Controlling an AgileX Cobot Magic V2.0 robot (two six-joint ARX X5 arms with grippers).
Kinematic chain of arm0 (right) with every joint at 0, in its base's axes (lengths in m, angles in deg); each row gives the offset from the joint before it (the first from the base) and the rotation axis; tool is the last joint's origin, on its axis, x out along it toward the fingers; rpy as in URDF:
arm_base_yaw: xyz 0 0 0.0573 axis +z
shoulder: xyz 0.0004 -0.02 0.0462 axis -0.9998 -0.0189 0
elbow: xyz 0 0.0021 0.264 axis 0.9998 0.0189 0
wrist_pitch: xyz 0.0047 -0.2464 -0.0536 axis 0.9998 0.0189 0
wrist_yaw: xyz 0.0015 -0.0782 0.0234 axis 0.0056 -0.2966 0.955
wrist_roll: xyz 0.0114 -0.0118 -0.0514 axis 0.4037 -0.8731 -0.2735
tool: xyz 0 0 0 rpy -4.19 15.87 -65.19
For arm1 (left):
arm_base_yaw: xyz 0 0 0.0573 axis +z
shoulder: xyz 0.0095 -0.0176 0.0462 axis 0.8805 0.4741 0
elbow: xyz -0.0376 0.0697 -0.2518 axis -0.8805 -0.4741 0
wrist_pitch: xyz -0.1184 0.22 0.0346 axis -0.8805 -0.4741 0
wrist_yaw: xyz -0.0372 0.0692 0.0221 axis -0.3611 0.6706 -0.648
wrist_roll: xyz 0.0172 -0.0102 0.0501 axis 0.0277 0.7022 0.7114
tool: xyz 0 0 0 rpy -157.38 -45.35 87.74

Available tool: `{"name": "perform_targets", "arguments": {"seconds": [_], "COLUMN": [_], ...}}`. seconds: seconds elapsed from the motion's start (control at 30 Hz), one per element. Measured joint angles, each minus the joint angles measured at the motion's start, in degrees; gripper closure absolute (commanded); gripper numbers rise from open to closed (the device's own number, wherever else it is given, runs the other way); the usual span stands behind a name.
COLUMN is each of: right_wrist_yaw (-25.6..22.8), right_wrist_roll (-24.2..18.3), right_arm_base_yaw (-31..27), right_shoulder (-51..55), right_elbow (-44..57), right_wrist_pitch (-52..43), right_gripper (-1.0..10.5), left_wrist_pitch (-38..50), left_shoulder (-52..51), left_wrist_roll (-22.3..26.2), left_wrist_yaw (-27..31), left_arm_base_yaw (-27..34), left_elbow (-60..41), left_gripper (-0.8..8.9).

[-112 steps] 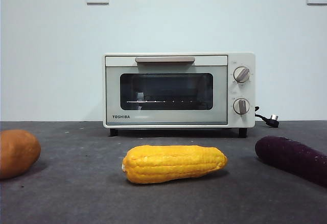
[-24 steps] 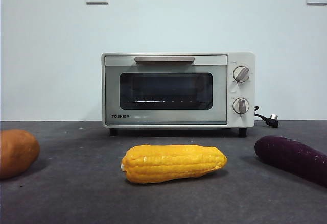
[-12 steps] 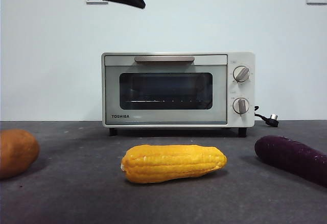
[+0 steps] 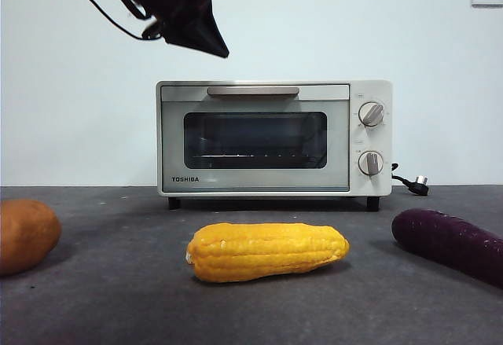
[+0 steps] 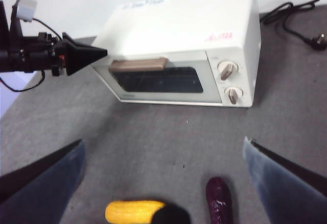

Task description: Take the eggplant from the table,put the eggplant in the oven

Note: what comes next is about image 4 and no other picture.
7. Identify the oven door with beige handle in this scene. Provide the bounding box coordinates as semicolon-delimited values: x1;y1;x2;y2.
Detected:
160;83;351;193

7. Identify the purple eggplant with green stem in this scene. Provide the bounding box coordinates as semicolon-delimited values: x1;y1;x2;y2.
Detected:
391;207;503;289

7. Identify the cream oven knob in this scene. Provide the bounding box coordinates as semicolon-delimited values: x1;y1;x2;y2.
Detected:
356;149;385;176
359;101;386;128

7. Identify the cream toaster oven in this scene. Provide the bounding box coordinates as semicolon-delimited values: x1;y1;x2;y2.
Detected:
155;79;393;212

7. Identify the yellow corn cob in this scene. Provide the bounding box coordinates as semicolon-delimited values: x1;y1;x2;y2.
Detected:
185;222;351;283

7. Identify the orange sweet potato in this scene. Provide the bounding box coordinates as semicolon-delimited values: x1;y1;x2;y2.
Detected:
0;199;63;276

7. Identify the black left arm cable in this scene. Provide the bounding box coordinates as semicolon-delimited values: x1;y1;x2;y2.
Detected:
62;0;158;42

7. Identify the metal wire oven rack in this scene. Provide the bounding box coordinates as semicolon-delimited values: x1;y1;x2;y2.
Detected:
194;151;318;162

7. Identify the black power cable with plug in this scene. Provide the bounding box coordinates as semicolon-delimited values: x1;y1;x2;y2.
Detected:
390;163;431;196

